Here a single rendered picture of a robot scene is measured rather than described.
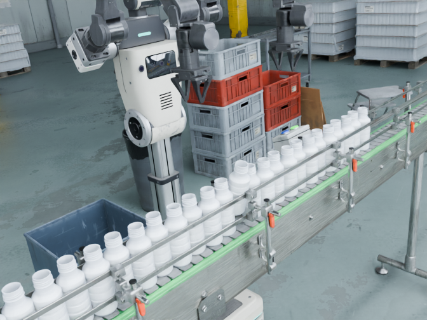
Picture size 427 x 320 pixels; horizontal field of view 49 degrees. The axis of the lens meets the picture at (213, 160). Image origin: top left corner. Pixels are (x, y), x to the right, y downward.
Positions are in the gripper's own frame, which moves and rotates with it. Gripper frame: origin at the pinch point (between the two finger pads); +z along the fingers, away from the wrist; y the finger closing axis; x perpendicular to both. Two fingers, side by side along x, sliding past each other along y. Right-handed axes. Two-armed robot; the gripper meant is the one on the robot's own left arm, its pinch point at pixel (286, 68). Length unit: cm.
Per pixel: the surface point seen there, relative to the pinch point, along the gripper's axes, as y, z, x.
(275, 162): -17.3, 21.8, 28.1
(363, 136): -17.1, 29.4, -24.0
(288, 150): -17.7, 19.7, 22.3
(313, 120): 170, 120, -257
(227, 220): -19, 31, 52
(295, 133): -2.5, 24.4, -1.5
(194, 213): -19, 23, 63
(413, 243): -15, 109, -84
